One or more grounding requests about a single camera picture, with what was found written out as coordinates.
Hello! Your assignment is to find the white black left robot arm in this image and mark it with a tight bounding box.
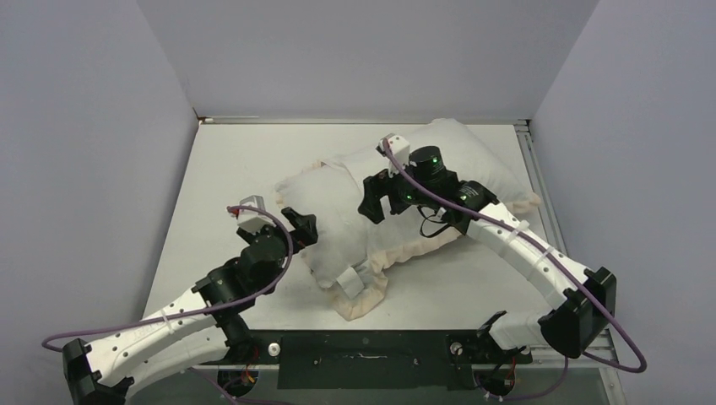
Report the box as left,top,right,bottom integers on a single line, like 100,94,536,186
61,205,318,404

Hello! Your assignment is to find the aluminium frame rail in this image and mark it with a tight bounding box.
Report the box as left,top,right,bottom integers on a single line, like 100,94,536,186
170,119,626,404

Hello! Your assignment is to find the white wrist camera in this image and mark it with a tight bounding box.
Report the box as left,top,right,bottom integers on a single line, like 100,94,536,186
377,133,410,176
227,195,274,234

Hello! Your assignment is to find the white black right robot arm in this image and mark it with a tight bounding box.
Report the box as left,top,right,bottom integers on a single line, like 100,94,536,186
357,146,616,361

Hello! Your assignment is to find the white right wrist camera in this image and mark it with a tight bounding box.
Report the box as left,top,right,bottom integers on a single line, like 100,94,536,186
377,133,410,176

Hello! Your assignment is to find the white pillow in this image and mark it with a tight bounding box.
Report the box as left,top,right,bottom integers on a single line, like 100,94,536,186
275,118,541,299

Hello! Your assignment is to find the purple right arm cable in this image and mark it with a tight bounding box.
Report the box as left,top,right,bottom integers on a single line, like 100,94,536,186
382,137,648,402

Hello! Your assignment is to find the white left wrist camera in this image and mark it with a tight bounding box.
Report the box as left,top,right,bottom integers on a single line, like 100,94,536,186
227,195,274,234

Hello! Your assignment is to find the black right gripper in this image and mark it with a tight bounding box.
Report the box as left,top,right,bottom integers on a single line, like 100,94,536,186
360,154,437,223

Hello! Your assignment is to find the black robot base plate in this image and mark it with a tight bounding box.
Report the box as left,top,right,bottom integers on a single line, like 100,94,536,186
215,330,533,391

